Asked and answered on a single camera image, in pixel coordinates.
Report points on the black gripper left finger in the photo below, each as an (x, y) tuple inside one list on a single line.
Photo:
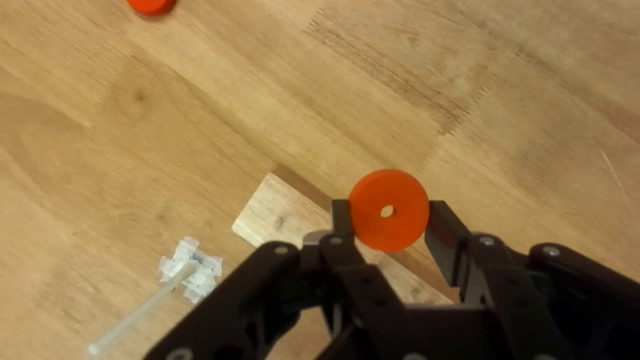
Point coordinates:
[(287, 301)]

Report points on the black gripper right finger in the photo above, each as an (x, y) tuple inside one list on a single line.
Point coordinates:
[(561, 301)]

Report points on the wooden board clear pegs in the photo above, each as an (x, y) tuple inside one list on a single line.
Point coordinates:
[(280, 210)]

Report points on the clear peg stand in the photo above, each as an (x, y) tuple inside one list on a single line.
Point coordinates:
[(190, 266)]

